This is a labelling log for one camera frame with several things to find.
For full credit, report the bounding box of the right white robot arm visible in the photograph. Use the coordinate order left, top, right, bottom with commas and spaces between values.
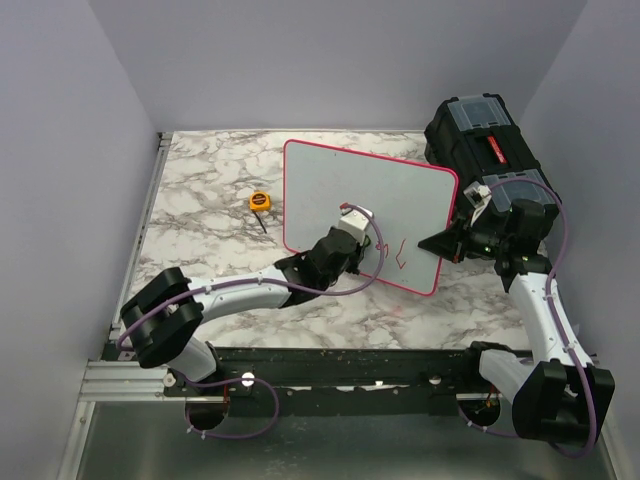
418, 199, 615, 456

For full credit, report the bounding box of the yellow tape measure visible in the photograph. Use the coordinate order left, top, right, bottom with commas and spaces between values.
249, 191, 272, 233

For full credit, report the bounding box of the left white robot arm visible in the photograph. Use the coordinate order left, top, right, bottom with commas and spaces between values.
117, 226, 370, 395

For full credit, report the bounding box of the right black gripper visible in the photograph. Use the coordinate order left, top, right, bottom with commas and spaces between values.
419, 209, 512, 264

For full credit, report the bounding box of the black plastic toolbox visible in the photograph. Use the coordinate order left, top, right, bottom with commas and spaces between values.
424, 94, 559, 240

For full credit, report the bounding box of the pink framed whiteboard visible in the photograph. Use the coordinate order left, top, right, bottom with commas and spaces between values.
283, 140, 459, 296

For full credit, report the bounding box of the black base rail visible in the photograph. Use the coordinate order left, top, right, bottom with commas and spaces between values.
102, 342, 531, 419

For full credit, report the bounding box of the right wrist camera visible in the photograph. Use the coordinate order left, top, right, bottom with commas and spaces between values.
463, 182, 492, 225

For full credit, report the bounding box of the aluminium side rail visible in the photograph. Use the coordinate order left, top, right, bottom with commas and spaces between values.
109, 132, 173, 340

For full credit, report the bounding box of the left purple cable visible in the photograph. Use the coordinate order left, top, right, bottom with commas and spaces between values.
115, 202, 387, 441

